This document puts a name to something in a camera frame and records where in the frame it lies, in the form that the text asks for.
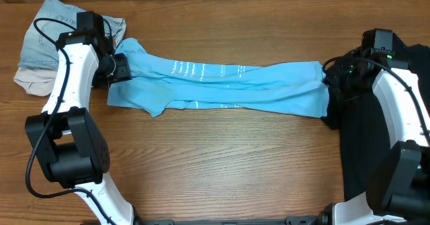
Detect light blue printed t-shirt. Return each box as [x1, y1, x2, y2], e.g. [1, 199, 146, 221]
[107, 38, 329, 118]

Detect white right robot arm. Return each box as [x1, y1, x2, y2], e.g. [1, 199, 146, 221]
[314, 28, 429, 224]

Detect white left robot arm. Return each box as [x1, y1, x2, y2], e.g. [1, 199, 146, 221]
[25, 11, 142, 224]

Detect black t-shirt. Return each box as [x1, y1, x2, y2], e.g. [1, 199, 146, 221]
[320, 33, 430, 202]

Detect folded beige garment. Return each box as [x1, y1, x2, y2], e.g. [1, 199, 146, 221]
[13, 67, 57, 97]

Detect folded light blue jeans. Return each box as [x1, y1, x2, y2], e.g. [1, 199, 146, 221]
[18, 0, 126, 69]

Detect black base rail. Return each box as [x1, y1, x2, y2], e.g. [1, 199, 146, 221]
[134, 215, 331, 225]

